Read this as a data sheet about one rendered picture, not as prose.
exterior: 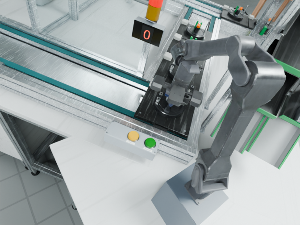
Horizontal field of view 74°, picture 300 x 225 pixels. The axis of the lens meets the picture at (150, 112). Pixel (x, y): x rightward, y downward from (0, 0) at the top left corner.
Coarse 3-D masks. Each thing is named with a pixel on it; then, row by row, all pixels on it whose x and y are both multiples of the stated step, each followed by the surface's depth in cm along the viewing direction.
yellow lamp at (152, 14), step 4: (148, 4) 72; (148, 8) 72; (152, 8) 71; (156, 8) 71; (160, 8) 72; (148, 12) 73; (152, 12) 72; (156, 12) 72; (148, 16) 74; (152, 16) 73; (156, 16) 73; (152, 20) 74; (156, 20) 75
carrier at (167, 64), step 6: (168, 54) 111; (162, 60) 110; (168, 60) 111; (162, 66) 107; (168, 66) 108; (174, 66) 105; (156, 72) 102; (162, 72) 103; (168, 72) 103; (174, 72) 102; (168, 78) 102; (192, 78) 105; (198, 78) 107; (192, 84) 103; (198, 84) 104; (192, 90) 100; (198, 90) 101
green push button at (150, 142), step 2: (148, 138) 76; (150, 138) 76; (152, 138) 77; (146, 140) 75; (148, 140) 76; (150, 140) 76; (152, 140) 76; (154, 140) 76; (146, 142) 75; (148, 142) 75; (150, 142) 75; (152, 142) 75; (154, 142) 76; (146, 144) 75; (148, 144) 75; (150, 144) 75; (152, 144) 75; (154, 144) 75; (148, 146) 75; (150, 146) 74; (152, 146) 75
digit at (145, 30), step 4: (144, 28) 77; (148, 28) 76; (144, 32) 78; (148, 32) 78; (152, 32) 77; (140, 36) 80; (144, 36) 79; (148, 36) 79; (144, 40) 81; (148, 40) 80
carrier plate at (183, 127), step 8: (144, 96) 90; (152, 96) 91; (144, 104) 87; (152, 104) 88; (136, 112) 83; (144, 112) 84; (152, 112) 85; (184, 112) 89; (192, 112) 90; (144, 120) 83; (152, 120) 82; (160, 120) 83; (168, 120) 84; (176, 120) 85; (184, 120) 86; (168, 128) 82; (176, 128) 83; (184, 128) 84; (184, 136) 82
